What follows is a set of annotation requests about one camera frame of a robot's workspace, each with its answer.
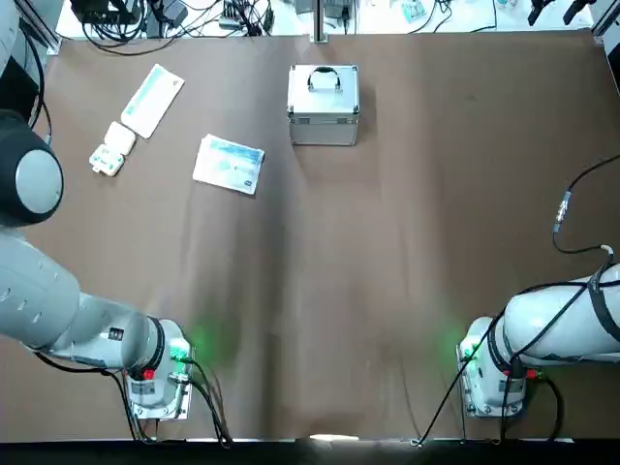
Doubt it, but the silver aluminium first-aid case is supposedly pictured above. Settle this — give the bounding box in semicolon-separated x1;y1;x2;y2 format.
286;63;362;147

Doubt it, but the teal white packet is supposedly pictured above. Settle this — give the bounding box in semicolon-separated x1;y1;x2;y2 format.
400;0;430;23

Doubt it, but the dark usb hub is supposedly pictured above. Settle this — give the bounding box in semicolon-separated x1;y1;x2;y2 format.
217;0;272;31

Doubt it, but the blue white face mask packet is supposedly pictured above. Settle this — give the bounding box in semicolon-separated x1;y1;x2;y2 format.
119;63;186;140
192;134;266;197

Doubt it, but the black plug adapter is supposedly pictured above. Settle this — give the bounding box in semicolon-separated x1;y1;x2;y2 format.
163;0;189;23

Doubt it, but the grey flat box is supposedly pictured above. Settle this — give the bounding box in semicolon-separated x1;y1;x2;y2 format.
144;0;164;38

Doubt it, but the white plastic pill box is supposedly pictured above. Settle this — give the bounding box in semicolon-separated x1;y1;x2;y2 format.
88;120;137;176

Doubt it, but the aluminium frame post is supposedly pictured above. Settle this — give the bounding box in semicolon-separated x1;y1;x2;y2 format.
18;0;63;54
313;0;328;44
590;0;620;47

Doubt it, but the black right arm base cable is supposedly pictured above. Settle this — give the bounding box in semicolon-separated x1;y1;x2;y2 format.
498;375;566;445

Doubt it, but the black arm base cable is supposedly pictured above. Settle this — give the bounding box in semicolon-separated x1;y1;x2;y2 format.
183;357;233;447
498;375;566;445

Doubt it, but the thin black cable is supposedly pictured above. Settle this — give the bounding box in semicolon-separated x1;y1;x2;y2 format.
81;21;195;49

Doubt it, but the black network switch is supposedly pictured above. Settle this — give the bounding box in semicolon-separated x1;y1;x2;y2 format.
72;0;142;25

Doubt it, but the black left arm base cable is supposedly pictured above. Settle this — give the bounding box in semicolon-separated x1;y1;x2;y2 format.
183;357;233;447

